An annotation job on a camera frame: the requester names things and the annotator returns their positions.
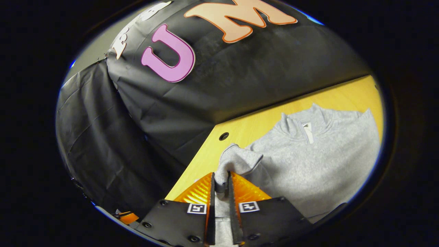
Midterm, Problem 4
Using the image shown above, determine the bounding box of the grey zip-neck sweatshirt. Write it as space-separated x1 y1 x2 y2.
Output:
209 103 381 247

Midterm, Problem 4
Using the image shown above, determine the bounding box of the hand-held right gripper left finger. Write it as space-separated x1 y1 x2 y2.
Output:
135 172 216 247

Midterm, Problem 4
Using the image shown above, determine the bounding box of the black backdrop cloth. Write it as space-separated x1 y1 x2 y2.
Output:
55 0 372 220

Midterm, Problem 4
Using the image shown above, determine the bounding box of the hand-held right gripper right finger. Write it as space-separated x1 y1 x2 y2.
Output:
228 171 314 246

